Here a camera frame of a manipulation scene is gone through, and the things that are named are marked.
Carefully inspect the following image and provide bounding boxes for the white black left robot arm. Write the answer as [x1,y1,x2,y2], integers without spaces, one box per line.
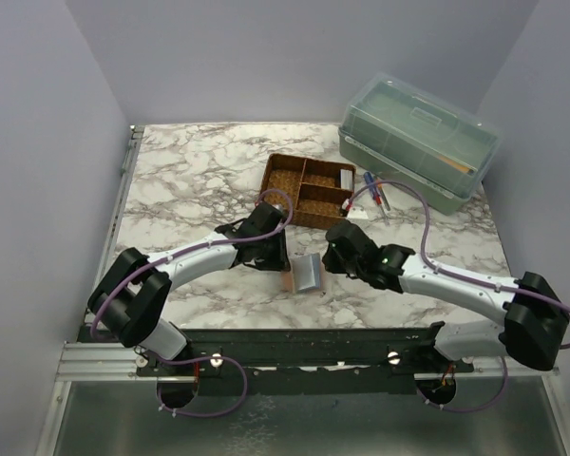
[87,201,290,375]

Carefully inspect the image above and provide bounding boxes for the blue red handled screwdriver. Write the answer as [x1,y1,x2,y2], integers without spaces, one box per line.
[363,171,389,225]

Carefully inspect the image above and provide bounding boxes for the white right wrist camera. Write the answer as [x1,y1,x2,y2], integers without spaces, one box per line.
[341,199,369,220]

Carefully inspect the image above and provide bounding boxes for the aluminium extrusion frame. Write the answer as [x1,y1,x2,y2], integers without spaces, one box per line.
[39,123,570,455]

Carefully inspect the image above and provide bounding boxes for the brown woven divided basket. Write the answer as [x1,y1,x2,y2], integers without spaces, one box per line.
[259,153,356,230]

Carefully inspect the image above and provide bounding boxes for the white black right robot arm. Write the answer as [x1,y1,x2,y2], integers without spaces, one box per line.
[322,220,570,372]

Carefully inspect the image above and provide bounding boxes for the clear lidded green toolbox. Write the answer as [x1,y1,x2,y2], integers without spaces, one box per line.
[338,73,502,216]

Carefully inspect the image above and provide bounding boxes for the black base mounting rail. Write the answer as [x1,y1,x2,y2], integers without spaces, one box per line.
[137,323,473,406]

